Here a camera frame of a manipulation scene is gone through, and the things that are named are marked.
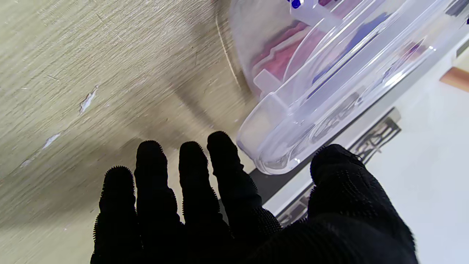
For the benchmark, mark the white paper scrap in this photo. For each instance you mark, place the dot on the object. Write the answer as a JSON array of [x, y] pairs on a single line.
[[51, 140], [88, 101]]

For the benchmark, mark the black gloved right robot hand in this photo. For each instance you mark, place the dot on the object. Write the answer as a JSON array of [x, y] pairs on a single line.
[[329, 227]]

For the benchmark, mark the raw bacon slices stack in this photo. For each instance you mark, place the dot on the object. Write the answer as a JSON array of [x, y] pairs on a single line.
[[282, 58]]

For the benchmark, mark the clear plastic container blue tape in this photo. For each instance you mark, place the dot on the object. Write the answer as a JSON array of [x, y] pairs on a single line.
[[256, 40]]

